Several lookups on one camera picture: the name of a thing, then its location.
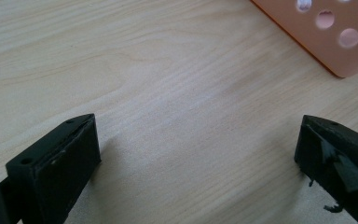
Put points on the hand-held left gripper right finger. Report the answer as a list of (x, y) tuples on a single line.
[(338, 155)]

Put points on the orange perforated plastic rack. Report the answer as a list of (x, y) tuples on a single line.
[(338, 18)]

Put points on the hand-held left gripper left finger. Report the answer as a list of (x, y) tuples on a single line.
[(56, 168)]

